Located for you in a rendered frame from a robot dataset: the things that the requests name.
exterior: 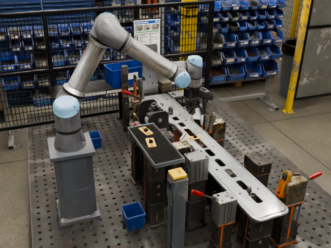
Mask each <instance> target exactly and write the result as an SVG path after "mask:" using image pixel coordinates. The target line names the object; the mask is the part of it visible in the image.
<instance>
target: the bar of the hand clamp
mask: <svg viewBox="0 0 331 248"><path fill-rule="evenodd" d="M142 80H143V81H145V77H144V76H143V77H142V78H140V77H136V80H135V82H137V86H138V92H139V97H140V98H141V100H143V99H145V98H144V92H143V87H142ZM140 102H141V101H140Z"/></svg>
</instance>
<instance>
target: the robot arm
mask: <svg viewBox="0 0 331 248"><path fill-rule="evenodd" d="M89 38H90V41H89V43H88V45H87V47H86V49H85V51H84V53H83V55H82V57H81V59H80V61H79V63H78V64H77V66H76V68H75V70H74V72H73V74H72V76H71V78H70V80H69V82H68V83H65V84H64V85H63V87H62V88H61V90H60V91H59V92H58V93H57V96H56V99H55V100H54V102H53V112H54V118H55V126H56V136H55V140H54V147H55V149H56V150H57V151H59V152H62V153H72V152H77V151H79V150H81V149H83V148H84V147H85V146H86V138H85V136H84V134H83V131H82V129H81V120H80V104H81V102H82V101H83V99H84V97H85V92H84V90H85V88H86V86H87V84H88V83H89V81H90V79H91V77H92V75H93V73H94V71H95V69H96V68H97V66H98V64H99V62H100V60H101V58H102V56H103V55H104V53H105V51H106V49H108V48H112V49H114V50H116V51H118V52H119V53H121V52H124V53H126V54H127V55H129V56H131V57H132V58H134V59H136V60H137V61H139V62H141V63H142V64H144V65H146V66H147V67H149V68H151V69H152V70H154V71H156V72H157V73H159V74H161V75H162V76H164V77H166V78H167V79H169V80H171V81H173V82H174V83H175V84H176V85H177V86H178V87H180V88H184V95H183V96H182V99H183V98H185V102H182V105H184V104H185V107H183V109H185V110H189V114H190V113H191V112H192V110H193V109H194V108H196V109H195V114H193V119H196V120H200V124H201V125H202V123H203V105H202V102H201V96H202V97H204V98H206V99H207V100H211V101H212V100H213V98H214V96H213V95H212V94H210V93H206V92H204V91H201V90H200V89H201V79H202V57H200V56H197V55H191V56H188V59H187V61H176V62H172V61H169V60H167V59H166V58H164V57H163V56H161V55H159V54H158V53H156V52H155V51H153V50H151V49H150V48H148V47H147V46H145V45H143V44H142V43H140V42H139V41H137V40H135V39H134V38H132V36H131V34H130V33H129V32H127V31H126V30H125V29H123V28H122V27H121V25H120V22H119V20H118V18H117V17H116V16H115V15H113V14H111V13H108V12H105V13H102V14H100V15H98V16H97V17H96V19H95V21H94V26H93V28H92V30H91V32H90V34H89Z"/></svg>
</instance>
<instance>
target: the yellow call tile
mask: <svg viewBox="0 0 331 248"><path fill-rule="evenodd" d="M168 173H169V174H170V176H171V177H172V178H173V180H177V179H181V178H185V177H187V174H186V173H185V171H184V170H183V169H182V168H181V167H180V168H176V169H171V170H168Z"/></svg>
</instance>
